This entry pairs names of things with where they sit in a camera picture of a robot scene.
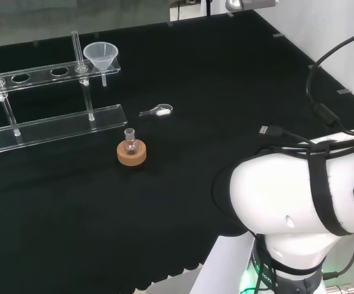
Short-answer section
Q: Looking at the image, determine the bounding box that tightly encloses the black cable with ferrite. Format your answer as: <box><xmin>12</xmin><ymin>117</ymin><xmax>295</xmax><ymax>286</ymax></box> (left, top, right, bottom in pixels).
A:
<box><xmin>306</xmin><ymin>24</ymin><xmax>354</xmax><ymax>136</ymax></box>

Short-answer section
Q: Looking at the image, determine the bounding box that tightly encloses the small glass weighing funnel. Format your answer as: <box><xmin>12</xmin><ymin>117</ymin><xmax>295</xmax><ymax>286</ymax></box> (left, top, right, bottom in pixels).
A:
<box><xmin>138</xmin><ymin>103</ymin><xmax>174</xmax><ymax>118</ymax></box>

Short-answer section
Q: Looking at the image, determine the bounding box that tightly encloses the cork ring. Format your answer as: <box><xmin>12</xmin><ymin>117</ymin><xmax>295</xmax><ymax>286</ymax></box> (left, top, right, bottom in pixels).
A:
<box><xmin>116</xmin><ymin>140</ymin><xmax>148</xmax><ymax>167</ymax></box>

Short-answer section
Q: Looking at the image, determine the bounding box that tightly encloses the black cable with USB plug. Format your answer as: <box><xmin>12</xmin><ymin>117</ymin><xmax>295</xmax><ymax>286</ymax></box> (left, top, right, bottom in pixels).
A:
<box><xmin>258</xmin><ymin>124</ymin><xmax>312</xmax><ymax>147</ymax></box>

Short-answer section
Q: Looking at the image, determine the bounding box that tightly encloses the black bench cloth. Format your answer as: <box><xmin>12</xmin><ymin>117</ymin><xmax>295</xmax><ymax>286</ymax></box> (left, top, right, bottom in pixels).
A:
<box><xmin>0</xmin><ymin>9</ymin><xmax>354</xmax><ymax>292</ymax></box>

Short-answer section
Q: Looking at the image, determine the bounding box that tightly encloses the translucent plastic funnel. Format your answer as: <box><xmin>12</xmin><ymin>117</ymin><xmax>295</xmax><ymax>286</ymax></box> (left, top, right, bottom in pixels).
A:
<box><xmin>83</xmin><ymin>42</ymin><xmax>119</xmax><ymax>88</ymax></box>

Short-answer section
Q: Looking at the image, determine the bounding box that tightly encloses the clear acrylic funnel stand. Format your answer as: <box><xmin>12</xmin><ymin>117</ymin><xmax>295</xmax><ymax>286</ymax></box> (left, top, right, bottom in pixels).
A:
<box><xmin>0</xmin><ymin>30</ymin><xmax>127</xmax><ymax>156</ymax></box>

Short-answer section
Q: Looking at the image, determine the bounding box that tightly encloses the grey metal fixture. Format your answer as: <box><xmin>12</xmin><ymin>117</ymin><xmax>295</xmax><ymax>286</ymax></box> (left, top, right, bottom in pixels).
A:
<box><xmin>225</xmin><ymin>0</ymin><xmax>281</xmax><ymax>12</ymax></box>

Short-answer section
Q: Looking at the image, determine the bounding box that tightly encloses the small round-bottom glass flask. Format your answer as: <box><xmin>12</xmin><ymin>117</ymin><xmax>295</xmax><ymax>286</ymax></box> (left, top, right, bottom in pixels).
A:
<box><xmin>123</xmin><ymin>127</ymin><xmax>140</xmax><ymax>156</ymax></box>

